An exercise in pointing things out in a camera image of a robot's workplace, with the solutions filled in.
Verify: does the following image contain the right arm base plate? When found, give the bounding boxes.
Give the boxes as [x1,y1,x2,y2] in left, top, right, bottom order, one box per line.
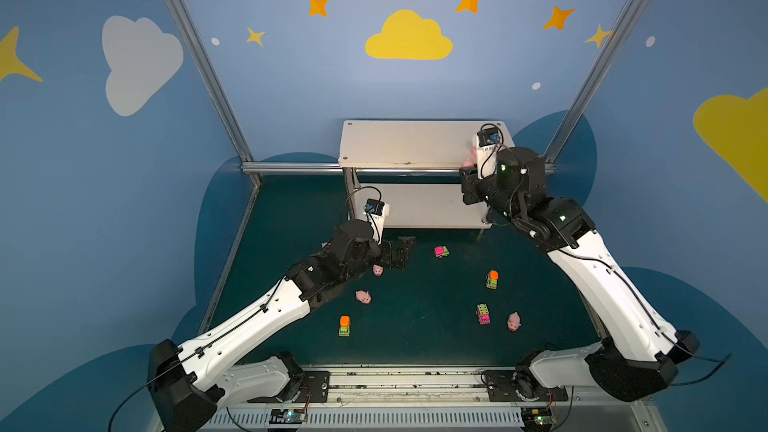
[480,369,569,403]

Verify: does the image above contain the pink green toy truck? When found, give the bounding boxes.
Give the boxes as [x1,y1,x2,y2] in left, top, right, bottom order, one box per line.
[476,303,491,325]

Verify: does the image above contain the rear aluminium frame bar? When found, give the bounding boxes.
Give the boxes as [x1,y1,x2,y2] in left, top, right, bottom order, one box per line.
[241,161,459,176]

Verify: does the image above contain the left aluminium frame post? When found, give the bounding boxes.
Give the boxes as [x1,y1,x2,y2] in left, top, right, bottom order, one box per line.
[164,0,253,164]

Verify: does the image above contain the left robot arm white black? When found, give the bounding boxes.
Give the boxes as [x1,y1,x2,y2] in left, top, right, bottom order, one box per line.
[146,219,415,431]

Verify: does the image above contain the orange green toy truck right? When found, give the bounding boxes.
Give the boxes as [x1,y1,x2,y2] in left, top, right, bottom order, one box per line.
[485,270,499,290]

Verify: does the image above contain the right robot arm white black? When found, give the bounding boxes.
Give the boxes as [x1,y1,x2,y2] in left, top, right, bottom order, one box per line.
[460,145,699,402]

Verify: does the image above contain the left controller board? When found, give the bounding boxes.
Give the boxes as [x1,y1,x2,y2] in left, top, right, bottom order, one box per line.
[268,409,307,427]

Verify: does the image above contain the orange green toy truck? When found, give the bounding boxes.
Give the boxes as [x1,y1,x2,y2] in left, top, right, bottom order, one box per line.
[485,270,499,290]
[338,315,351,337]

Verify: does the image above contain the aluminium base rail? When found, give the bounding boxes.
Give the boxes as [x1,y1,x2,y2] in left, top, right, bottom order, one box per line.
[143,364,667,432]

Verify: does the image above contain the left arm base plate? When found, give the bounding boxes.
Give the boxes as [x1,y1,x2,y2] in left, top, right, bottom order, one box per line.
[247,370,330,405]

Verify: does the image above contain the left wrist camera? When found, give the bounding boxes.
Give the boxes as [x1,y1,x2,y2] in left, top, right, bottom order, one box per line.
[363,198,390,234]

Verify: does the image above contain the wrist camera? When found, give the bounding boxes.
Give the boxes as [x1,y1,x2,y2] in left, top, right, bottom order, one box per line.
[474,123,504,179]
[363,198,390,234]

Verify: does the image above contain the right controller board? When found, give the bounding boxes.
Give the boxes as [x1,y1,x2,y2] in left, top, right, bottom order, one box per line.
[520,408,556,432]

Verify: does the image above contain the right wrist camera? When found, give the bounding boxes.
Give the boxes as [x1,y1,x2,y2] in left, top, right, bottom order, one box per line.
[474,123,504,179]

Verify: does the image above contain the white two-tier shelf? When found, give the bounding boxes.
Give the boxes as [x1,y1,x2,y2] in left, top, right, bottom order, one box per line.
[338,120,491,230]

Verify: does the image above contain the orange green toy truck left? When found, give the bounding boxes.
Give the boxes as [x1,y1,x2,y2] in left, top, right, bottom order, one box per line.
[338,315,351,337]

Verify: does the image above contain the pink green toy car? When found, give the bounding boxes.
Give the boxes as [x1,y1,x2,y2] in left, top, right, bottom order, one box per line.
[434,246,450,258]

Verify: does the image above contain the controller board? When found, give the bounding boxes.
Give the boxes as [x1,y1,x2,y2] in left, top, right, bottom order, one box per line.
[268,409,307,427]
[520,408,556,432]

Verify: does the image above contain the aluminium frame post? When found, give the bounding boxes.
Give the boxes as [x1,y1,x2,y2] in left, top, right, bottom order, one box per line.
[543,0,650,175]
[164,0,253,164]

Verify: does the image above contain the right aluminium frame post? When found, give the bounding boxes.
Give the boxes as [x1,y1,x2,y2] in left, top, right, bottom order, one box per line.
[543,0,650,175]

